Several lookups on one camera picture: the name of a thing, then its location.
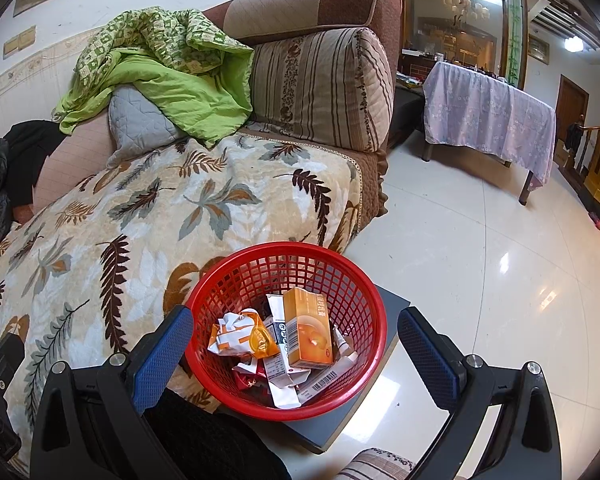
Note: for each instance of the small wooden wall plaque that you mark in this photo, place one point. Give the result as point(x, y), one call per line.
point(20, 41)

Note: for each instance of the leaf printed blanket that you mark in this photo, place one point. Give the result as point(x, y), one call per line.
point(130, 220)

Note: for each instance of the white barcode packaging pieces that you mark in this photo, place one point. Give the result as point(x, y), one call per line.
point(325, 382)

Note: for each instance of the green blanket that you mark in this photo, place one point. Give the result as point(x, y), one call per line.
point(180, 90)

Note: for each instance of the brown door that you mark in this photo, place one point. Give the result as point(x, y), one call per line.
point(572, 100)

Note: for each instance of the wood framed glass partition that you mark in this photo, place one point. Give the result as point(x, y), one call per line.
point(455, 20)

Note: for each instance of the wooden table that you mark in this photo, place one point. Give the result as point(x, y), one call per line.
point(526, 187)

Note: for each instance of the striped sofa cushion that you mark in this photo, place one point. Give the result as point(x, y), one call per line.
point(320, 85)

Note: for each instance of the white grey small box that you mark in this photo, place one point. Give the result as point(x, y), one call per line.
point(277, 362)

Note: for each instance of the grey stool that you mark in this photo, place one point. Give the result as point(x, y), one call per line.
point(380, 310)

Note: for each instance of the orange box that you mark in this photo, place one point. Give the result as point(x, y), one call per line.
point(305, 330)

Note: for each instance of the black cloth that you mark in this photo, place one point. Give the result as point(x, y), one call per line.
point(30, 155)

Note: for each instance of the small striped cushion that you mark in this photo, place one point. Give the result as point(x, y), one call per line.
point(375, 465)

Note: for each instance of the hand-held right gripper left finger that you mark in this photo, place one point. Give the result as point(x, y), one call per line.
point(162, 355)

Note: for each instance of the grey quilted pillow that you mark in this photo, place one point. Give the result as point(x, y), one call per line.
point(135, 120)

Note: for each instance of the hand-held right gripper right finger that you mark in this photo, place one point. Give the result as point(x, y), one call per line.
point(432, 360)

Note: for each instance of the red carton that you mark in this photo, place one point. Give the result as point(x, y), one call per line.
point(250, 380)

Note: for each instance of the brown pink sofa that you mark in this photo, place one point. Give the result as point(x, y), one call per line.
point(340, 0)

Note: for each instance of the purple tablecloth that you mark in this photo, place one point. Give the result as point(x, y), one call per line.
point(485, 105)

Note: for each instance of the orange wrapper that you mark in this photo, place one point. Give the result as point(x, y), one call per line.
point(240, 335)

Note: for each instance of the red plastic basket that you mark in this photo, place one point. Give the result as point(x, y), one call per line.
point(260, 270)

